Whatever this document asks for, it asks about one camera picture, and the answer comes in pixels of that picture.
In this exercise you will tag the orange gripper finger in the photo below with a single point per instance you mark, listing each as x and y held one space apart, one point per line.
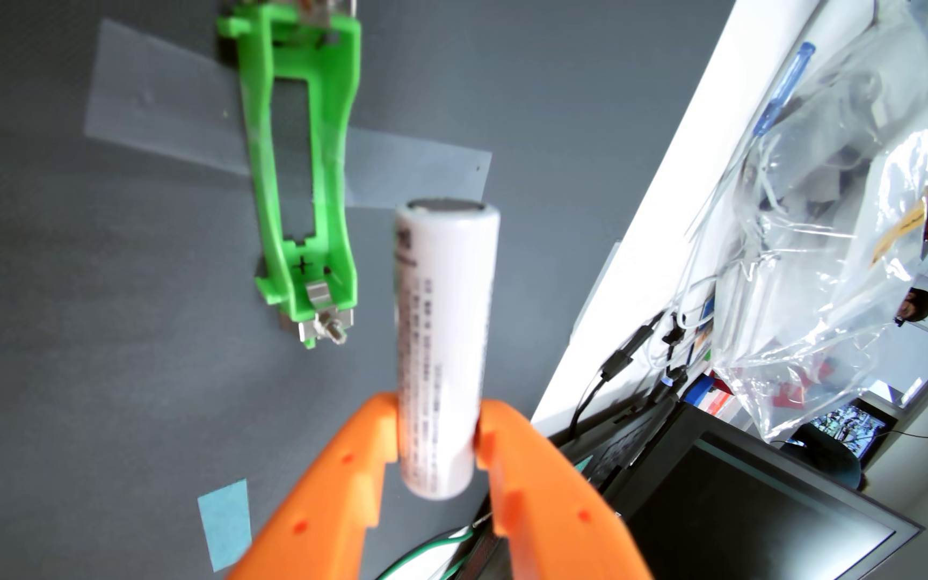
561 523
327 515

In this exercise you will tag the white cylindrical battery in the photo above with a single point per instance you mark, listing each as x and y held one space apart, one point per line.
444 322

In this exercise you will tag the green battery holder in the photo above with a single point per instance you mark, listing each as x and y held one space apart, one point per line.
335 121

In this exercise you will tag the light blue tape piece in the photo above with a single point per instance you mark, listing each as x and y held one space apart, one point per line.
226 523

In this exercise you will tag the black Dell laptop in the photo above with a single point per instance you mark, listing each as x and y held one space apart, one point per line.
738 515

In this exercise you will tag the red and blue boxes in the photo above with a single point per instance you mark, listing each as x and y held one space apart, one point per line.
706 395

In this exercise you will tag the dark teal rounded object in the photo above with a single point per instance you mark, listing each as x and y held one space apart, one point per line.
826 455

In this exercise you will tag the dark grey mat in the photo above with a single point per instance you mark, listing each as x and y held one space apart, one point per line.
69 362

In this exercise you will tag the background monitor with pictures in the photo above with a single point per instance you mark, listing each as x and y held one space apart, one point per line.
847 423

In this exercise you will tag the clear plastic bag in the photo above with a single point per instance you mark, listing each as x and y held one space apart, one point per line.
834 242

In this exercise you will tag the dark-haired person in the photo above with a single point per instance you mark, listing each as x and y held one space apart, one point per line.
915 306

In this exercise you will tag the clear tape strip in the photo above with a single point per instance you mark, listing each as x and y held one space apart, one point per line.
166 105

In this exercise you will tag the blue pen in bag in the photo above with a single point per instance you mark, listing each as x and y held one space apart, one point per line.
786 85

